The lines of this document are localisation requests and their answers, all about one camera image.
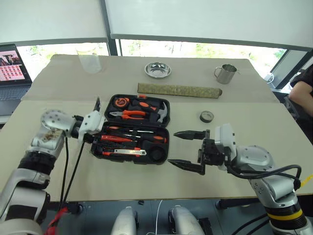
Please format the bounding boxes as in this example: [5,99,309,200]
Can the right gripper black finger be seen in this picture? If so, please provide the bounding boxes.
[167,159,206,176]
[173,129,211,141]

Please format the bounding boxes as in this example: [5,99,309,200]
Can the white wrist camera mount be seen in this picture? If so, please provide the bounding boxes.
[214,123,237,171]
[78,110,106,142]

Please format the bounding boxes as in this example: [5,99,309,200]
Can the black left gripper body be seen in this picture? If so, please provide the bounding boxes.
[83,133,100,145]

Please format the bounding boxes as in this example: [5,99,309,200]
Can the black tool case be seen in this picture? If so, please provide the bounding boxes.
[90,94,171,165]

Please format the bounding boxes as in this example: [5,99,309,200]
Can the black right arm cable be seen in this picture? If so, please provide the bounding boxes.
[226,164,302,190]

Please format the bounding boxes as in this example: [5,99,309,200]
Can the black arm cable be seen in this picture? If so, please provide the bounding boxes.
[62,141,87,209]
[59,136,71,209]
[226,164,302,190]

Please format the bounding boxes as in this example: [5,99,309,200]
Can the orange black tape measure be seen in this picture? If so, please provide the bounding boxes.
[113,97,131,109]

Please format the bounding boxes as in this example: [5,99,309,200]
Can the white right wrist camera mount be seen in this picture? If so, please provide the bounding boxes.
[214,123,237,171]

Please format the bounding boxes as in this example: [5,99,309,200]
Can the stainless steel mug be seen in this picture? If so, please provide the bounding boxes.
[213,64,238,85]

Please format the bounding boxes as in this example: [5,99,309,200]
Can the red handled tool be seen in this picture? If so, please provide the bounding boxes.
[99,135,134,143]

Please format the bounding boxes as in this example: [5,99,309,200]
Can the open laptop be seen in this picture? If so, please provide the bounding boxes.
[0,43,34,116]

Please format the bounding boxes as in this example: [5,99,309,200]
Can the silver rounded robot leg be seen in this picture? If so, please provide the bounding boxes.
[168,206,204,235]
[111,206,138,235]

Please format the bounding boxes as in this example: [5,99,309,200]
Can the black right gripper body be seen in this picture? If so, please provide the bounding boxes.
[197,138,227,169]

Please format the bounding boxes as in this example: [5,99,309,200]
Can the white roller blind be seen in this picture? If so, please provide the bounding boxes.
[0,0,110,47]
[104,0,313,52]

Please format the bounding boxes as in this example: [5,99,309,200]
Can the orange black handled hammer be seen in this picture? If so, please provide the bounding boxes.
[134,97,170,123]

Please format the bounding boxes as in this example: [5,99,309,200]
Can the green patterned rolled mat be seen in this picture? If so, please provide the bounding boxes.
[137,82,224,99]

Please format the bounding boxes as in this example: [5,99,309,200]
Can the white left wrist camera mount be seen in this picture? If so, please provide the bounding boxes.
[78,110,106,142]

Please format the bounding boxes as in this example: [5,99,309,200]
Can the orange black handled screwdriver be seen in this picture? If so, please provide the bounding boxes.
[104,125,155,134]
[122,133,168,143]

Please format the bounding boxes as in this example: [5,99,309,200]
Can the orange handled pliers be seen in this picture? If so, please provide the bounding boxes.
[109,110,147,121]

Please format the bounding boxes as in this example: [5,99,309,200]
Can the clear plastic container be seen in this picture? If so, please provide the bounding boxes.
[75,45,101,74]

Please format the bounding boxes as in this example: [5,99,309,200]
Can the dark window frame post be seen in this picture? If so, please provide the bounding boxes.
[99,0,123,57]

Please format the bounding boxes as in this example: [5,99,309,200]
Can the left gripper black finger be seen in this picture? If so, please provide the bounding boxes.
[93,96,102,114]

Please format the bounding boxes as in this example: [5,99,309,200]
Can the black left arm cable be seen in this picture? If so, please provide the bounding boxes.
[59,136,71,209]
[62,141,87,209]

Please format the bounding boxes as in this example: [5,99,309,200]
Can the stainless steel bowl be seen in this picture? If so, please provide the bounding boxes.
[144,61,173,79]

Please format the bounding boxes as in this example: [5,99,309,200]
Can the seated person in black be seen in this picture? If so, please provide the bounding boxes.
[288,65,313,145]

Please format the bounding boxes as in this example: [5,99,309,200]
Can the dark electrical tape roll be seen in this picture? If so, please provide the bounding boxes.
[199,110,216,123]

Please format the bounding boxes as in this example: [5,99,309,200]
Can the thin white cable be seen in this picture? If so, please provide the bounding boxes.
[155,199,164,235]

